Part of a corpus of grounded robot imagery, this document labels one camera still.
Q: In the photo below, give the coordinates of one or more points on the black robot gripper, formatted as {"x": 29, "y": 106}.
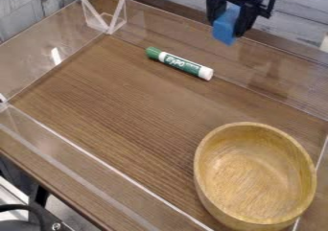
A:
{"x": 252, "y": 8}

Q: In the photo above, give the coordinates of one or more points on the blue rectangular block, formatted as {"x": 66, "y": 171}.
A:
{"x": 224, "y": 25}

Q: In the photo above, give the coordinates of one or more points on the brown wooden bowl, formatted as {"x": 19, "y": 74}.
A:
{"x": 255, "y": 177}

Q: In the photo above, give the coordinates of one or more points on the green Expo marker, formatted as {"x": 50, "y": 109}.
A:
{"x": 180, "y": 63}

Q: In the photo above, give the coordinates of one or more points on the clear acrylic tray walls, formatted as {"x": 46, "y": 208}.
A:
{"x": 102, "y": 122}

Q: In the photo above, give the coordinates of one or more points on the black metal table leg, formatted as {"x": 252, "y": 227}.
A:
{"x": 42, "y": 196}

